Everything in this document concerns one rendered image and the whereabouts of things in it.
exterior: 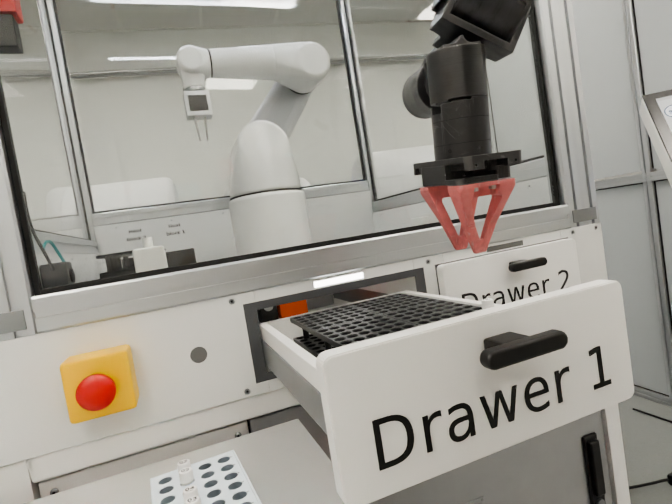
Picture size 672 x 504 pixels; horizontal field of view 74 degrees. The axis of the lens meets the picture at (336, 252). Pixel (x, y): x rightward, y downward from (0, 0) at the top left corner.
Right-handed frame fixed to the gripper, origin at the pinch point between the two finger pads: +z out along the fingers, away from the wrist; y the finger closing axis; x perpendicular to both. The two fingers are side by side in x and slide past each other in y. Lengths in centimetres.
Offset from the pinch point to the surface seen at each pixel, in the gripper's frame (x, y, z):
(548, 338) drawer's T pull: 4.8, -15.5, 4.7
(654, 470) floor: -111, 60, 107
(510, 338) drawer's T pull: 6.8, -13.8, 4.7
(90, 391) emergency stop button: 41.1, 12.7, 10.8
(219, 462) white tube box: 29.2, 4.4, 18.5
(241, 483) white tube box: 27.5, -1.3, 17.7
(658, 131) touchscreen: -67, 27, -9
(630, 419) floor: -137, 89, 110
